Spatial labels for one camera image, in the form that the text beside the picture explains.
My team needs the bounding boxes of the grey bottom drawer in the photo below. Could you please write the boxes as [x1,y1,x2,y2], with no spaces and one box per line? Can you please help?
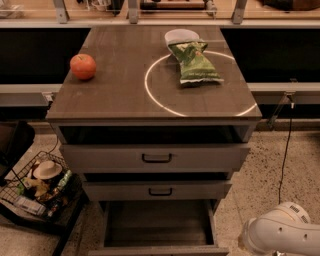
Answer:
[88,200,229,256]

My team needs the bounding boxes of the grey drawer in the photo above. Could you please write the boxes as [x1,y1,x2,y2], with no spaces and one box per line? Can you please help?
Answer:
[83,180,231,201]
[88,200,229,256]
[60,144,249,173]

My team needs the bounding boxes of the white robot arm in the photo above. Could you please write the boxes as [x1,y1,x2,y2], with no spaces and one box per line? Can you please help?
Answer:
[239,202,320,256]

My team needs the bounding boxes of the grey drawer cabinet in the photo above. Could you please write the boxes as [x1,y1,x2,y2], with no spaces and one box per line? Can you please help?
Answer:
[45,25,263,256]

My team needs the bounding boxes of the grey top drawer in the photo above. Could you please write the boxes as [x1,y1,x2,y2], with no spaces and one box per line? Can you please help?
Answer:
[60,144,249,173]

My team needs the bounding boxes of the grey middle drawer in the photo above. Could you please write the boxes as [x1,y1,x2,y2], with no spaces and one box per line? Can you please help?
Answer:
[83,180,231,201]

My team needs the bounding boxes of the green chip bag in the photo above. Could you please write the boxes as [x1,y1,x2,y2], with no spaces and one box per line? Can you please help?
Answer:
[168,40,222,84]

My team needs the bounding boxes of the red apple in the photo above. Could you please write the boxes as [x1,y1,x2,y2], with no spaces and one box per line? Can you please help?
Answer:
[70,54,96,80]

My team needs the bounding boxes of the green bottle in basket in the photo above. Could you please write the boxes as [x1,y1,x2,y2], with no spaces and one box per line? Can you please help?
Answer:
[57,170,72,191]

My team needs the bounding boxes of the small white upturned bowl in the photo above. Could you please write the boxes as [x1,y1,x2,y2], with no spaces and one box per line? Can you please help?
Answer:
[33,160,62,180]

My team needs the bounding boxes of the white packet in basket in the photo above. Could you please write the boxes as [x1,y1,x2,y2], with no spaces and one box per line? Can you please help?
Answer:
[14,196,46,216]

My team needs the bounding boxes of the black wire basket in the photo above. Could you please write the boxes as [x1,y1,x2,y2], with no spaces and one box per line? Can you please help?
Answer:
[0,151,82,221]

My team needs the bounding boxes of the black floor cable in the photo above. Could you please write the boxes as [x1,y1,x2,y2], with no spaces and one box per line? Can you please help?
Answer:
[277,116,294,205]

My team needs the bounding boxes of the grey metal shelf rail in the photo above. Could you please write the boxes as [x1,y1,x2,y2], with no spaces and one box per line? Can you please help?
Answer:
[0,84,61,107]

